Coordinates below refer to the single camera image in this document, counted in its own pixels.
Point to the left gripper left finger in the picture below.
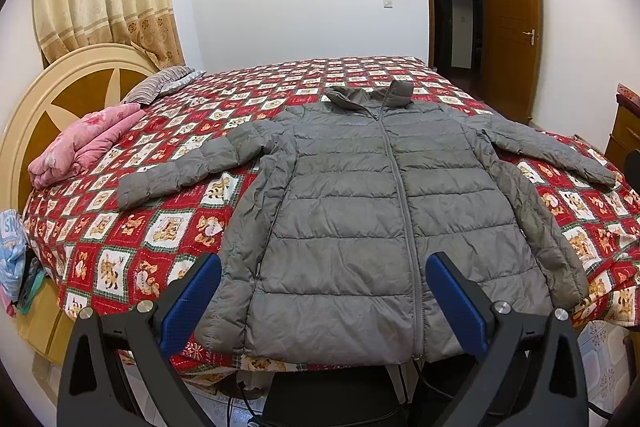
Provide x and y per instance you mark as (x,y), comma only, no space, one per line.
(94,388)

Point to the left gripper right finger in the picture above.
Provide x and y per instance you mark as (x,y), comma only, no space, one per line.
(529,370)

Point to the grey puffer jacket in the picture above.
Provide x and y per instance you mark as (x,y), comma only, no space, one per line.
(323,259)

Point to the red patchwork bear bedspread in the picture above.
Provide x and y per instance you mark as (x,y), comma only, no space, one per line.
(109,259)

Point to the pink folded blanket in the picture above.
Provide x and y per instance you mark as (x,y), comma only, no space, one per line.
(81,145)

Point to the brown wooden dresser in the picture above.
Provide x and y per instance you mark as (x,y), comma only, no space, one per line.
(624,137)

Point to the cream wooden headboard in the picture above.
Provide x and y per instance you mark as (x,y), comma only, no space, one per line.
(81,82)

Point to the striped grey pillow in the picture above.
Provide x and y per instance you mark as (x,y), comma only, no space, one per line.
(165,82)

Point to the brown wooden door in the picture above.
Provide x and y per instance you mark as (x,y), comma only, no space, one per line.
(511,56)

